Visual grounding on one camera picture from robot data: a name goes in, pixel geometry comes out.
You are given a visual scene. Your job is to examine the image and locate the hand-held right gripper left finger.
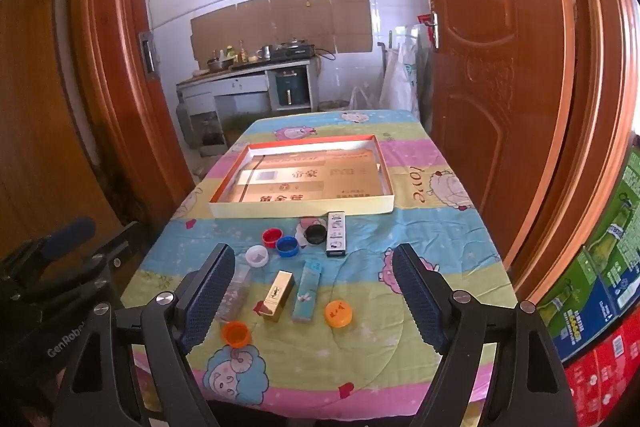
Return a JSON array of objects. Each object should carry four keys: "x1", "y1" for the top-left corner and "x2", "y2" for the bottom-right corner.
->
[{"x1": 52, "y1": 243, "x2": 236, "y2": 427}]

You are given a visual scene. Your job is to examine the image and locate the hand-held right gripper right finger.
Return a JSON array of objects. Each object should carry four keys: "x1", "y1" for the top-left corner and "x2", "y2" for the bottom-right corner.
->
[{"x1": 391, "y1": 243, "x2": 578, "y2": 427}]

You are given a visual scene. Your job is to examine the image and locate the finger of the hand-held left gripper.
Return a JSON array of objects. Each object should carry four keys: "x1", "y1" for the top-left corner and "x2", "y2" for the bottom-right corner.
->
[
  {"x1": 82, "y1": 221, "x2": 147, "y2": 290},
  {"x1": 41, "y1": 217, "x2": 97, "y2": 259}
]

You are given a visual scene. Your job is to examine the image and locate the clear plastic box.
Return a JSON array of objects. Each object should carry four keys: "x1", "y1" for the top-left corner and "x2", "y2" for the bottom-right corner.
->
[{"x1": 215, "y1": 263, "x2": 252, "y2": 323}]

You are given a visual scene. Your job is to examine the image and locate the tall orange bottle cap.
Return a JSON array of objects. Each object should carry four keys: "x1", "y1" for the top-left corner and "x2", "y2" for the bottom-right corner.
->
[{"x1": 221, "y1": 321, "x2": 252, "y2": 349}]

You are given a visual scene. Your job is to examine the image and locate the white bottle cap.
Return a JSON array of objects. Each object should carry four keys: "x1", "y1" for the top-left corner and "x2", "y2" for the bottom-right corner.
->
[{"x1": 245, "y1": 245, "x2": 270, "y2": 268}]

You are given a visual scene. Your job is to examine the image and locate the gold rectangular box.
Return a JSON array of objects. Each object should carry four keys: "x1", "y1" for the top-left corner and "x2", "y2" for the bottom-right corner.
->
[{"x1": 257, "y1": 270, "x2": 295, "y2": 323}]

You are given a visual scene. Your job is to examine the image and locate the teal rectangular box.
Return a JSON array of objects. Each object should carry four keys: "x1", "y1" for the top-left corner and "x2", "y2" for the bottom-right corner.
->
[{"x1": 292, "y1": 259, "x2": 322, "y2": 324}]

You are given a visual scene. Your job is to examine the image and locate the white rectangular box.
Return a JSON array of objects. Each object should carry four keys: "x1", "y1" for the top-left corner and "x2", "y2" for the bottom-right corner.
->
[{"x1": 325, "y1": 211, "x2": 348, "y2": 257}]

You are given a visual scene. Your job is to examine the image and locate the shallow cardboard box tray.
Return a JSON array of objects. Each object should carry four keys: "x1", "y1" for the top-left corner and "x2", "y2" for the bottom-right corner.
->
[{"x1": 208, "y1": 134, "x2": 396, "y2": 219}]

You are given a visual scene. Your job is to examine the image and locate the cartoon printed tablecloth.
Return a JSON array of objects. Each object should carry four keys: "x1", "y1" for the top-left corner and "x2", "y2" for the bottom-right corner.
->
[{"x1": 120, "y1": 109, "x2": 518, "y2": 418}]

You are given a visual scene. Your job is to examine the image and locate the blue bottle cap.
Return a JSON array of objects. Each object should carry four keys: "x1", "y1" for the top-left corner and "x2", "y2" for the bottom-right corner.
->
[{"x1": 275, "y1": 235, "x2": 301, "y2": 257}]

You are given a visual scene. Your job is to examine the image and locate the green beer cartons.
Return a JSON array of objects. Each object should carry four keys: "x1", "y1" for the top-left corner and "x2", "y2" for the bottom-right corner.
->
[{"x1": 545, "y1": 147, "x2": 640, "y2": 363}]

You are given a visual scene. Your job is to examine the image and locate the metal door strike plate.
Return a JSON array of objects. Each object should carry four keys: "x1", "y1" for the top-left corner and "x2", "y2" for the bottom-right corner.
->
[{"x1": 139, "y1": 32, "x2": 161, "y2": 82}]

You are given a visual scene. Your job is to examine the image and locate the white kitchen counter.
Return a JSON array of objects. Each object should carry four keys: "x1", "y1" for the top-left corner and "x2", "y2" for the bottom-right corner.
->
[{"x1": 176, "y1": 57, "x2": 321, "y2": 118}]

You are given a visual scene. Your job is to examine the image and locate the red carton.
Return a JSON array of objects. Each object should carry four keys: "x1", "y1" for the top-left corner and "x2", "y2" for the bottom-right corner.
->
[{"x1": 565, "y1": 322, "x2": 640, "y2": 425}]

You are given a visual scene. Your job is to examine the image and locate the small white plastic bag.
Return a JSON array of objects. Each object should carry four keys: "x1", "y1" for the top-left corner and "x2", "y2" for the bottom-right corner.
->
[{"x1": 348, "y1": 84, "x2": 381, "y2": 110}]

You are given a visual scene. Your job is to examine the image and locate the wooden door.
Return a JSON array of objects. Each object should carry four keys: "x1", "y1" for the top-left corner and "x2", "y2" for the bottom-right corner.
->
[{"x1": 415, "y1": 0, "x2": 576, "y2": 278}]

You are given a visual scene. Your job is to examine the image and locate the teal air fryer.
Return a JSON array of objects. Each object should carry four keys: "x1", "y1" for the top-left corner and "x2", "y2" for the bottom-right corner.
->
[{"x1": 275, "y1": 69, "x2": 306, "y2": 108}]

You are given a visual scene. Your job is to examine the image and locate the large white plastic bag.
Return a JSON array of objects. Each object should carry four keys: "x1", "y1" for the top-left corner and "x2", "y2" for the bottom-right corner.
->
[{"x1": 380, "y1": 41, "x2": 422, "y2": 112}]

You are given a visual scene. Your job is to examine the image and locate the black gas stove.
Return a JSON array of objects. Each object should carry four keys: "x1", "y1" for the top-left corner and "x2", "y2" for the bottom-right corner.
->
[{"x1": 272, "y1": 39, "x2": 317, "y2": 58}]

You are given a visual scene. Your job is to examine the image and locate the wooden door frame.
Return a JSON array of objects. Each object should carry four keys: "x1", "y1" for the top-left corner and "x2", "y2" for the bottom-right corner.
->
[{"x1": 65, "y1": 0, "x2": 638, "y2": 303}]

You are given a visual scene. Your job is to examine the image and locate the metal door handle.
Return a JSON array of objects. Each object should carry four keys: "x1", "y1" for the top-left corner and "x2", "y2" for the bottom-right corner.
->
[{"x1": 420, "y1": 12, "x2": 442, "y2": 52}]

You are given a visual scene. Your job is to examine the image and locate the cardboard sheets on wall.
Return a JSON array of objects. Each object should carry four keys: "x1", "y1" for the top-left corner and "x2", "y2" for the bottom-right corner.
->
[{"x1": 190, "y1": 0, "x2": 375, "y2": 60}]

